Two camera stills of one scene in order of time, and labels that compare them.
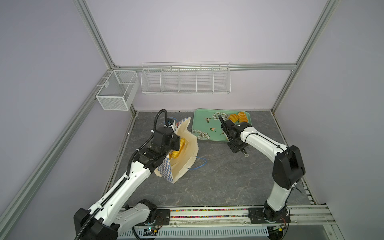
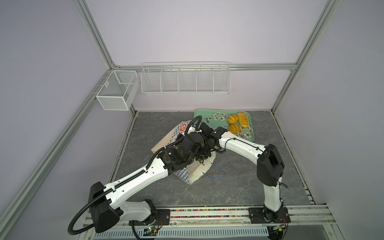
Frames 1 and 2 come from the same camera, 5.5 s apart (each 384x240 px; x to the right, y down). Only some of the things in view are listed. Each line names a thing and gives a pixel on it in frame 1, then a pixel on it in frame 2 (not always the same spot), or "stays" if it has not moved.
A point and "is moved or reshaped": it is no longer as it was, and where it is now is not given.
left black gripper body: [174, 145] -> [191, 159]
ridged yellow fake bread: [242, 117] stays
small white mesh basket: [118, 90] stays
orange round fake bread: [233, 117] stays
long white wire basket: [186, 78] stays
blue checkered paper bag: [174, 167] is moved or reshaped
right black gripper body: [234, 147] -> [205, 149]
